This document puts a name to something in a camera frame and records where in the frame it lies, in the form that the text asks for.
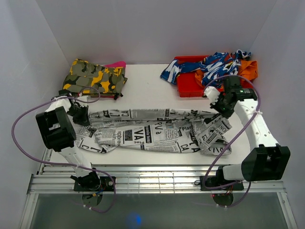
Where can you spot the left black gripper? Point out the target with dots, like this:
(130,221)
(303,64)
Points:
(83,120)

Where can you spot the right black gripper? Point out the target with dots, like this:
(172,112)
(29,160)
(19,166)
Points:
(227,114)

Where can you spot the newspaper print trousers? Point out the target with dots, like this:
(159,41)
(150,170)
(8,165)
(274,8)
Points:
(157,130)

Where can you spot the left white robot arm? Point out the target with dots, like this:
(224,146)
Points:
(58,134)

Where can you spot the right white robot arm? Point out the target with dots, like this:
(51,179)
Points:
(267,159)

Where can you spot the blue white patterned trousers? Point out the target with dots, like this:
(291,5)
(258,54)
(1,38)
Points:
(212,66)

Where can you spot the camouflage folded trousers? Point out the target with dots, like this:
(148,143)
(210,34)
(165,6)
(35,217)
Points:
(94,79)

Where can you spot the orange trousers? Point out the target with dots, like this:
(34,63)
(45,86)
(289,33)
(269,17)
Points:
(248,70)

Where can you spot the pink folded trousers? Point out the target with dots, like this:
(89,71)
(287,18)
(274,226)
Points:
(119,64)

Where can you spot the red plastic tray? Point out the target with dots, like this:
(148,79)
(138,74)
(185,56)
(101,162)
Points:
(186,84)

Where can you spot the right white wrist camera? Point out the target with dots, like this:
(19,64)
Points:
(211,93)

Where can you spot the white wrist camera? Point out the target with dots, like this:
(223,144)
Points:
(211,93)
(85,98)

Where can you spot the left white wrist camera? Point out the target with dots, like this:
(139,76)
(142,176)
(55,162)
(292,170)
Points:
(85,98)

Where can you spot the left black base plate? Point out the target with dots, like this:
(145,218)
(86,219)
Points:
(106,184)

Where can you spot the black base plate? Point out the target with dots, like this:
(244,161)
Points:
(106,184)
(219,184)

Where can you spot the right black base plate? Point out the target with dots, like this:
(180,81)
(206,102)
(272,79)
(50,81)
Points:
(219,184)

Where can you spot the aluminium rail frame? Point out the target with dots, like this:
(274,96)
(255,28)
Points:
(152,197)

